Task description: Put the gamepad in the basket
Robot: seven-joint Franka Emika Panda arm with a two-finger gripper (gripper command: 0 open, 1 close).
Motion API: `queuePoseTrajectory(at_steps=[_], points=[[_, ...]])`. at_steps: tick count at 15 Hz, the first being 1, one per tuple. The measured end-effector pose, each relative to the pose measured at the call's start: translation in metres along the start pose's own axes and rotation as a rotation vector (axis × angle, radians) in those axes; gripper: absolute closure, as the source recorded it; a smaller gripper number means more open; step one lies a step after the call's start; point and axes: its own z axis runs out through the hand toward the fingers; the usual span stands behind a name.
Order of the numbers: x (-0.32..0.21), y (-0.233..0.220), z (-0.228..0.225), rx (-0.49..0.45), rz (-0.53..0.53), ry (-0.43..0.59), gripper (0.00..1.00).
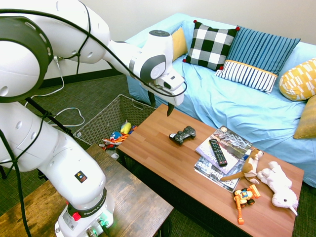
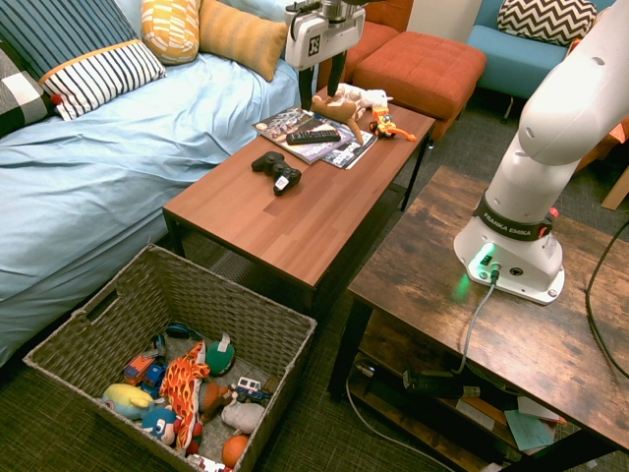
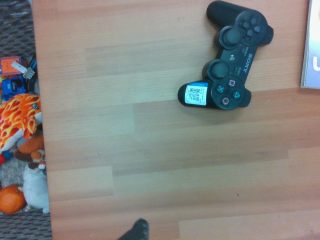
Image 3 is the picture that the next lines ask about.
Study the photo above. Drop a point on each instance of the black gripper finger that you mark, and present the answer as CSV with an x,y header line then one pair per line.
x,y
137,231

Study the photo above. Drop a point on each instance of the black Sony gamepad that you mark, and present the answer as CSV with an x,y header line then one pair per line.
x,y
232,57

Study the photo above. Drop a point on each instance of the woven wicker basket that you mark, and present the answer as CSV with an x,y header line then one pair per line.
x,y
15,30

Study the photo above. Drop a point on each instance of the reddish wooden coffee table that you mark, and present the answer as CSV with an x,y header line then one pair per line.
x,y
162,155

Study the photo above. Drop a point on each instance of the grey white plush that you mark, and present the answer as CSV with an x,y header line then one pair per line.
x,y
36,190

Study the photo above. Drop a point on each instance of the orange ball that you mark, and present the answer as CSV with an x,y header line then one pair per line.
x,y
11,200

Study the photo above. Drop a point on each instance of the brown crocheted plush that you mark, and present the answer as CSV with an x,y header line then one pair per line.
x,y
31,147

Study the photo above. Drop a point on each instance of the orange flame pattern plush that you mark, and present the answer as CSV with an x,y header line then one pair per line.
x,y
17,117

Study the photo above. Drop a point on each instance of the blue toy car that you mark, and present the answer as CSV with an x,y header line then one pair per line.
x,y
12,86

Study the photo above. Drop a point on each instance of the white plastic connector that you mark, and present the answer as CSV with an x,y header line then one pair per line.
x,y
26,71

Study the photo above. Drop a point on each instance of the orange red toy car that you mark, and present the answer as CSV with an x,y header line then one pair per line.
x,y
10,65

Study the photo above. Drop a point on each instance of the glossy magazine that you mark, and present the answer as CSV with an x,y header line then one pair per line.
x,y
312,50

